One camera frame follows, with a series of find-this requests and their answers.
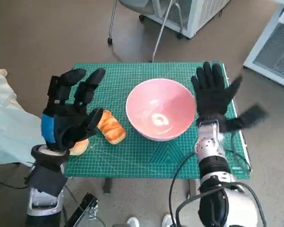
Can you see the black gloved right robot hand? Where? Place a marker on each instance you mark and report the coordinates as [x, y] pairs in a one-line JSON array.
[[211, 97]]

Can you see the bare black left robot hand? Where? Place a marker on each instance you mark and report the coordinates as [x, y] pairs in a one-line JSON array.
[[61, 127]]

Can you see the long striped toy bread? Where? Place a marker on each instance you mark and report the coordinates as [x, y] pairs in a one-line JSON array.
[[112, 128]]

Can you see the pink bowl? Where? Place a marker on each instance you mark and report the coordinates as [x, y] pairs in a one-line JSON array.
[[161, 106]]

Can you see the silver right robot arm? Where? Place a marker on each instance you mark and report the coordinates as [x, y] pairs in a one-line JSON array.
[[210, 146]]

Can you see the round toy bread bun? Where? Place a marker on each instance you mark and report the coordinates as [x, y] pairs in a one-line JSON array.
[[80, 147]]

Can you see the white cabinet with mesh panel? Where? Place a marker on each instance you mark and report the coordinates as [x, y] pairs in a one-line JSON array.
[[272, 49]]

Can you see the white louvred cabinet on casters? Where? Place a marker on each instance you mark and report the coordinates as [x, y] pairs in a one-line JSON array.
[[203, 14]]

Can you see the black metal stand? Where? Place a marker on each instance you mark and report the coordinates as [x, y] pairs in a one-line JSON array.
[[85, 210]]

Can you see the green cutting mat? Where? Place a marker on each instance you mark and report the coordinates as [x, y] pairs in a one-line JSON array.
[[144, 160]]

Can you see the black table leg with caster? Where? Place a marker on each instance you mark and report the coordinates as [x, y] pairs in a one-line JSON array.
[[191, 186]]

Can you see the grey office chair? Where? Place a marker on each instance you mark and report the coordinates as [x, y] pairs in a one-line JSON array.
[[137, 6]]

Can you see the white shoe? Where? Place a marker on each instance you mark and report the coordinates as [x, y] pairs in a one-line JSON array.
[[169, 221], [133, 222]]

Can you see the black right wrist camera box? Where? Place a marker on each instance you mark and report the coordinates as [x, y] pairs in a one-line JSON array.
[[248, 118]]

